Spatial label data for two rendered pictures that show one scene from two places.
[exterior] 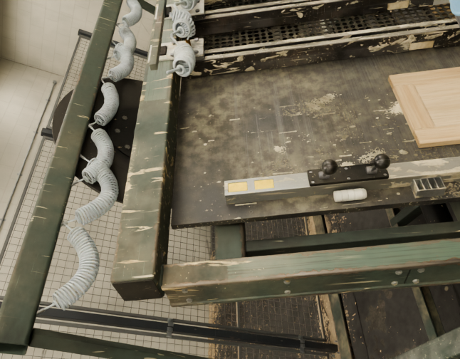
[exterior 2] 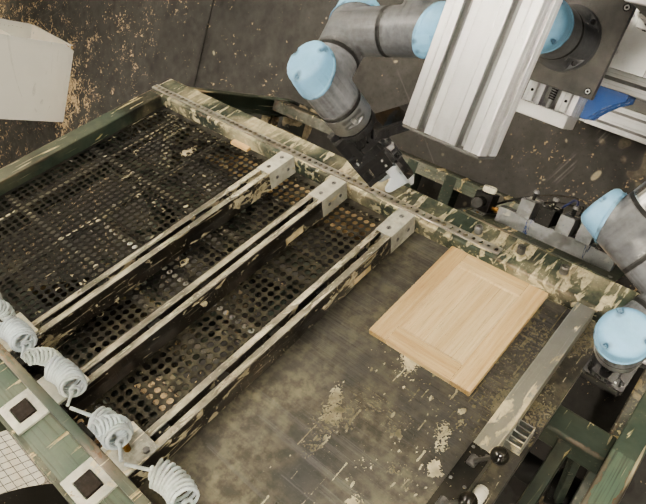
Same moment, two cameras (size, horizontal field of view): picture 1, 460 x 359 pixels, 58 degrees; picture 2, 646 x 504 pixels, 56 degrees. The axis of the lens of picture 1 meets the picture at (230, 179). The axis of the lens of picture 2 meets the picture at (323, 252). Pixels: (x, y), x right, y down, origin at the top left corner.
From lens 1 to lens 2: 0.72 m
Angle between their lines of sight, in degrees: 35
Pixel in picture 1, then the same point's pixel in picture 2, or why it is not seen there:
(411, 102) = (418, 349)
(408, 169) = (495, 433)
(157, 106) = not seen: outside the picture
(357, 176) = (469, 477)
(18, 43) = not seen: outside the picture
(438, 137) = (475, 374)
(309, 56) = (271, 356)
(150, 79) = not seen: outside the picture
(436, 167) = (511, 412)
